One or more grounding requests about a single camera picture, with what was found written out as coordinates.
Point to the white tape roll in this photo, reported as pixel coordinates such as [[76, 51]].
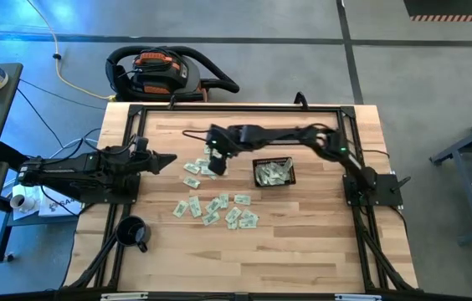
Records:
[[20, 202]]

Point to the black orange shop vacuum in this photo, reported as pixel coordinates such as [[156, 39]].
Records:
[[160, 75]]

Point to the black plastic slotted basket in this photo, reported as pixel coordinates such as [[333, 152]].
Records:
[[273, 160]]

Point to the silver frame bracket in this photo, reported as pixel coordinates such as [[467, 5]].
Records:
[[123, 296], [357, 297]]

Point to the black mug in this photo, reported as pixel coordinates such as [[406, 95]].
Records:
[[129, 232]]

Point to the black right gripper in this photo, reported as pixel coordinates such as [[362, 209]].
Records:
[[225, 140]]

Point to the black frame hook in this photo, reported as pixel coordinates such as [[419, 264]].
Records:
[[301, 99]]

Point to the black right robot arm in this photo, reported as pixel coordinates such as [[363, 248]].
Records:
[[286, 136]]

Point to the black hazard-striped floor mat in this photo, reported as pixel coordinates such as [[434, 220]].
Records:
[[449, 7]]

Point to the white printed paper sheet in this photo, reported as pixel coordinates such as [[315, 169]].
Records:
[[58, 207]]

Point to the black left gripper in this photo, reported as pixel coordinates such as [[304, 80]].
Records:
[[142, 163]]

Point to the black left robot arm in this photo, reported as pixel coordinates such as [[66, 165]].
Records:
[[64, 171]]

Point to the black desk support bar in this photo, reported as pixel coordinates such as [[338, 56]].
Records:
[[8, 152]]

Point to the green white sweetener packet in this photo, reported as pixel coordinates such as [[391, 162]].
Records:
[[210, 218], [201, 161], [247, 224], [180, 208], [194, 206], [285, 177], [224, 200], [275, 171], [191, 182], [207, 149], [232, 226], [262, 177], [213, 205], [249, 215], [233, 215], [206, 170], [288, 165], [242, 199], [191, 168], [267, 167]]

